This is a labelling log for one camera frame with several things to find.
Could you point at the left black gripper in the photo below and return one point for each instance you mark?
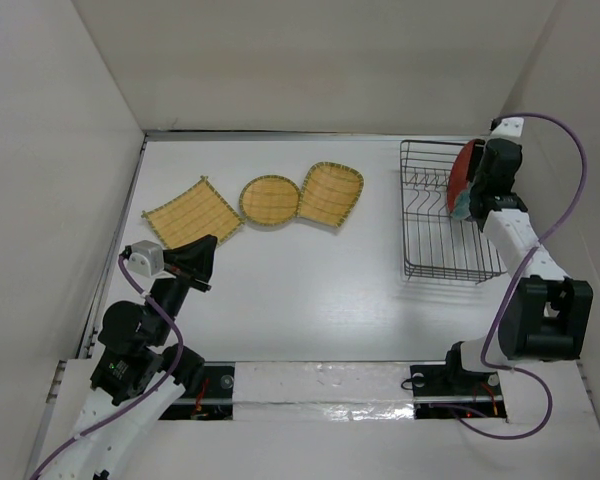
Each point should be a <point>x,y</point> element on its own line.
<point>192,260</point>

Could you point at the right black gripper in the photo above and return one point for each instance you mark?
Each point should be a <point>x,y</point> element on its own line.
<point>520,151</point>

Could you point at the red teal floral plate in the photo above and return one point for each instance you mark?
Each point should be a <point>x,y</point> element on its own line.
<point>460,179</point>

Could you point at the scoop-shaped bamboo tray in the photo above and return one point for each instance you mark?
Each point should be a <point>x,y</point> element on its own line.
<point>329,193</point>

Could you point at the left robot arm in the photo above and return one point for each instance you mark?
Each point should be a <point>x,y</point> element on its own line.
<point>145,365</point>

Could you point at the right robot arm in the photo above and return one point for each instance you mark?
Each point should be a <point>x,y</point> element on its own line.
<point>545,312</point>

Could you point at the square bamboo tray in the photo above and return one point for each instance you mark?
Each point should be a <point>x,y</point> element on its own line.
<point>199,211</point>

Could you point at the round bamboo tray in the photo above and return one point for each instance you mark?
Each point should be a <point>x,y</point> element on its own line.
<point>269,200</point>

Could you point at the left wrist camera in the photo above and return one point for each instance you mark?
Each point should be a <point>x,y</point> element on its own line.
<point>144,258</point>

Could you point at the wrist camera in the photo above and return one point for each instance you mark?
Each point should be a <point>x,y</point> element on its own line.
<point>507,127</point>
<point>144,258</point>

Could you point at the black wire dish rack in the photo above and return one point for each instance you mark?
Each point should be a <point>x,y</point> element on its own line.
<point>435,245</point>

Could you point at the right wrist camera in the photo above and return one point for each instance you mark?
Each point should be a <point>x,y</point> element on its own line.
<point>507,127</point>

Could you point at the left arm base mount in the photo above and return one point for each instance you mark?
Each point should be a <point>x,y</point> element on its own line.
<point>212,400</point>

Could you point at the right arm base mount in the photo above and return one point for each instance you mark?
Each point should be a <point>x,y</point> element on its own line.
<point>445,390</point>

